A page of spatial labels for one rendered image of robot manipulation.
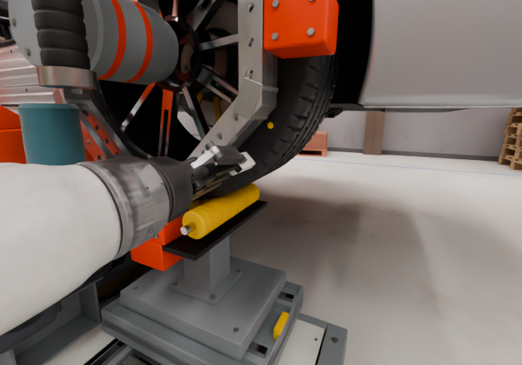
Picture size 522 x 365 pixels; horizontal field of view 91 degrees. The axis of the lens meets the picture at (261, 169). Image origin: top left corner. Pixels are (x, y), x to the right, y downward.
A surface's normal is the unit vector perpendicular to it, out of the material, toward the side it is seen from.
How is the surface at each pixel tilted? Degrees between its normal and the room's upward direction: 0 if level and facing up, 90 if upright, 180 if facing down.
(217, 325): 0
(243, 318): 0
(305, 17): 90
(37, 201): 51
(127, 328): 90
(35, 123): 88
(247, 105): 90
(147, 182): 45
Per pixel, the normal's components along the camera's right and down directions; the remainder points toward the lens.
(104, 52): 0.75, 0.62
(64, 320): 0.90, 0.10
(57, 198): 0.73, -0.56
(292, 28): -0.43, 0.19
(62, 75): 0.43, 0.20
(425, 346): 0.01, -0.98
